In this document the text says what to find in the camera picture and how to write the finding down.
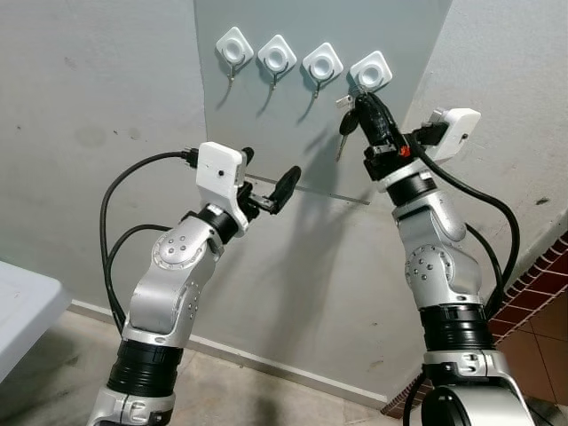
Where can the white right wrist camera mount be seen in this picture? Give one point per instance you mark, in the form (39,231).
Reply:
(460,130)

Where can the white square wall hook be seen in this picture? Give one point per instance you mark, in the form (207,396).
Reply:
(322,64)
(371,71)
(277,58)
(234,47)

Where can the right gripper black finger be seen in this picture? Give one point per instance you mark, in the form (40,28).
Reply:
(368,120)
(385,122)

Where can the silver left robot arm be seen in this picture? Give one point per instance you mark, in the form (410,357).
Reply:
(169,284)

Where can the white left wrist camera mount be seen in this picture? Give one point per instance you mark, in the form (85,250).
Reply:
(218,173)

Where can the grey wall panel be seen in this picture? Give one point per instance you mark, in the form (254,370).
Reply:
(293,133)

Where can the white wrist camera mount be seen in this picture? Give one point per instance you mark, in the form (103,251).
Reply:
(218,173)
(460,130)

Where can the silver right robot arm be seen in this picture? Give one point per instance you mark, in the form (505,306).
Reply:
(435,257)

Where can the white folding table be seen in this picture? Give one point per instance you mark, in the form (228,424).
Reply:
(27,306)

